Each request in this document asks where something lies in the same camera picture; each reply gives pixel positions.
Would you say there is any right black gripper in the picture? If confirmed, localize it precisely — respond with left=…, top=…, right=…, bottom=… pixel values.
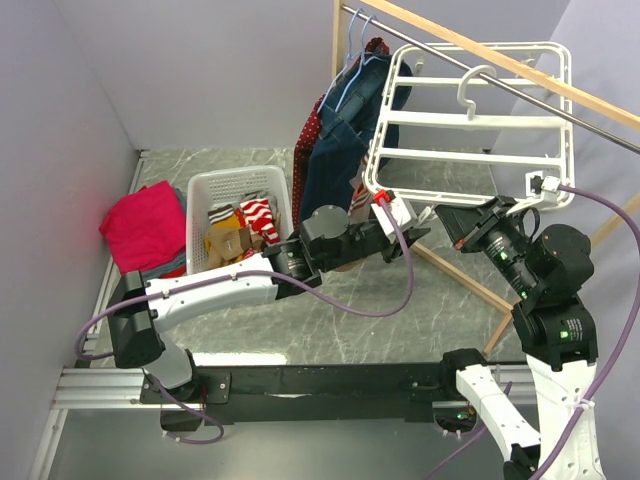
left=432, top=190, right=539, bottom=292

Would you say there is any beige striped-cuff sock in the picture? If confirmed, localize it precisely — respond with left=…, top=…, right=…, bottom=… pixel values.
left=347, top=154, right=372, bottom=224

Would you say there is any white plastic clip hanger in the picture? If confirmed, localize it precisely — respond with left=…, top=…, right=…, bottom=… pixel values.
left=363, top=45, right=575, bottom=211

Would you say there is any tan stocking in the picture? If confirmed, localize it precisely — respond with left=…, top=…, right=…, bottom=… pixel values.
left=204, top=226, right=265, bottom=270
left=334, top=261, right=361, bottom=272

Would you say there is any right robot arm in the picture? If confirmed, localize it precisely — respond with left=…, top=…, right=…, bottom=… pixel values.
left=435, top=196, right=604, bottom=479

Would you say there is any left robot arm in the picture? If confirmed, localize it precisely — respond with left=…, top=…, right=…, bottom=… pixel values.
left=107, top=205, right=430, bottom=402

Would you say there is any dark blue denim garment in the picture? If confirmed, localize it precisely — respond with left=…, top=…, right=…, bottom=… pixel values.
left=292, top=54, right=392, bottom=223

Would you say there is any red polka dot garment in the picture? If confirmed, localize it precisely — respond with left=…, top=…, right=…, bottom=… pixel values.
left=292, top=37, right=390, bottom=210

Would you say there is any red white striped sock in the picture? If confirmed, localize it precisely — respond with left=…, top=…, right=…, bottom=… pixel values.
left=240, top=198, right=280, bottom=245

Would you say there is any brown white striped sock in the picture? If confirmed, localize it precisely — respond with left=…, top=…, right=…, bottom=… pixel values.
left=207, top=204, right=238, bottom=228

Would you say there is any black base beam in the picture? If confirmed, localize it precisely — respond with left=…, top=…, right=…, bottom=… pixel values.
left=138, top=363, right=484, bottom=426

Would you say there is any metal hanging rod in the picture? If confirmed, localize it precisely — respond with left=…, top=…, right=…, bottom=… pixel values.
left=342, top=4, right=640, bottom=154

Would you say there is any white laundry basket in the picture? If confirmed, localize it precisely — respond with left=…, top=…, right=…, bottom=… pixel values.
left=186, top=166, right=294, bottom=275

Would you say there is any pink folded cloth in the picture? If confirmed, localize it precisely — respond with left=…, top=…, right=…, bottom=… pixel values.
left=99, top=181, right=186, bottom=273

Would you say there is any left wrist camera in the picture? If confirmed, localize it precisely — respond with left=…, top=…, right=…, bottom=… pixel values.
left=371, top=190, right=417, bottom=241

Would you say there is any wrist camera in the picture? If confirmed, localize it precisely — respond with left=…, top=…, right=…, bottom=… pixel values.
left=509, top=169, right=562, bottom=214
left=371, top=190, right=417, bottom=241

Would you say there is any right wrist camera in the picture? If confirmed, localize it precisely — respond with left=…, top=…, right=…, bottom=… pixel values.
left=509, top=169, right=562, bottom=214

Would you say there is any wooden clothes rack frame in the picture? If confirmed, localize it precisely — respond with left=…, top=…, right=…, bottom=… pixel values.
left=333, top=1, right=639, bottom=355

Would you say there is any blue wire hanger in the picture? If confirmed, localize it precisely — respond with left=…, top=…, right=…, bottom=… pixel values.
left=317, top=8, right=376, bottom=114

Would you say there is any aluminium rail frame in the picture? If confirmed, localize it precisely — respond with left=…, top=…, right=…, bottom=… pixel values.
left=27, top=148, right=151, bottom=480

